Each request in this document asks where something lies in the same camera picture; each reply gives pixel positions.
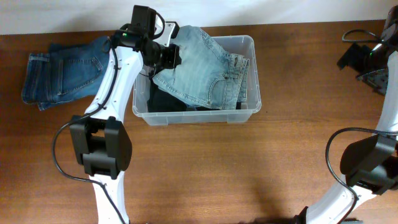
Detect black garment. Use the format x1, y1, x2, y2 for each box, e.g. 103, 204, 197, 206
195, 102, 241, 111
147, 82, 196, 113

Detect dark blue jeans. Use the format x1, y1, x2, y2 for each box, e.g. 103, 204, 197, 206
21, 36, 109, 111

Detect clear plastic storage bin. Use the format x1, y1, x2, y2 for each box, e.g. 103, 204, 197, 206
132, 35, 262, 126

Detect light blue jeans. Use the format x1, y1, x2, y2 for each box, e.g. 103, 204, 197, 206
153, 26, 250, 110

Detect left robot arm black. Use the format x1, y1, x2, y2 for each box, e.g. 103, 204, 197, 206
67, 5, 181, 223

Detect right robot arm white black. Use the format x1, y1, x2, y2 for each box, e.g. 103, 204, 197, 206
291, 6, 397, 224

